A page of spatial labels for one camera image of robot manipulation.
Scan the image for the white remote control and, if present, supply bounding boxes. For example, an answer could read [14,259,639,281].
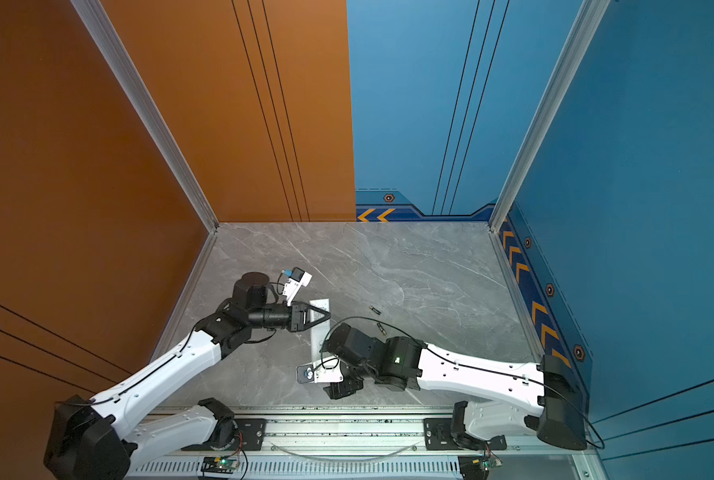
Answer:
[309,299,331,363]

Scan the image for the aluminium corner post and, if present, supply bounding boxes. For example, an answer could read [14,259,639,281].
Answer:
[71,0,219,234]
[489,0,610,234]

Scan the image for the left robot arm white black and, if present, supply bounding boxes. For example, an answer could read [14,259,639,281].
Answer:
[43,272,331,479]

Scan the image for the right aluminium corner post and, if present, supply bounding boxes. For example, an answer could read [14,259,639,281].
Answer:
[489,0,610,234]

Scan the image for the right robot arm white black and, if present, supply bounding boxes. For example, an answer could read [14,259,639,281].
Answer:
[320,323,590,451]

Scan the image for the white slotted cable duct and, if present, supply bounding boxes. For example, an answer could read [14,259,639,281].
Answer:
[126,455,462,479]

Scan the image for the circuit board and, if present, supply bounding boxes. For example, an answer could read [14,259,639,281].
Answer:
[199,456,244,479]
[458,456,503,480]

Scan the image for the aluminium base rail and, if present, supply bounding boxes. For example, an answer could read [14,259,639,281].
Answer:
[92,410,598,460]

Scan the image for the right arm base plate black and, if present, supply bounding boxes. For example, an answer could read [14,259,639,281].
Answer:
[423,418,508,451]

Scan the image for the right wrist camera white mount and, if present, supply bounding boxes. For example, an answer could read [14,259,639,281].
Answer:
[296,359,344,384]

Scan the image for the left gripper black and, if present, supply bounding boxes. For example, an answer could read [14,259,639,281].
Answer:
[249,300,331,334]

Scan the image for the right circuit board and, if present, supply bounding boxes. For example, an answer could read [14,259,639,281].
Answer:
[458,456,503,480]

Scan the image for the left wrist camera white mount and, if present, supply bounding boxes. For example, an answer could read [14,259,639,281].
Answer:
[282,267,312,306]

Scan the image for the left circuit board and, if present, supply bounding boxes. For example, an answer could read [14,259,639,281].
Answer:
[199,456,244,479]

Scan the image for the left aluminium corner post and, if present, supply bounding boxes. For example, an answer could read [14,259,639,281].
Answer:
[71,0,219,234]

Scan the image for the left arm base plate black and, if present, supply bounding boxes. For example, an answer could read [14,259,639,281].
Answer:
[182,418,267,453]

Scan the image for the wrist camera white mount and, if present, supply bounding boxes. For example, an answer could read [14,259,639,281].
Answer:
[296,359,344,384]
[282,267,312,306]

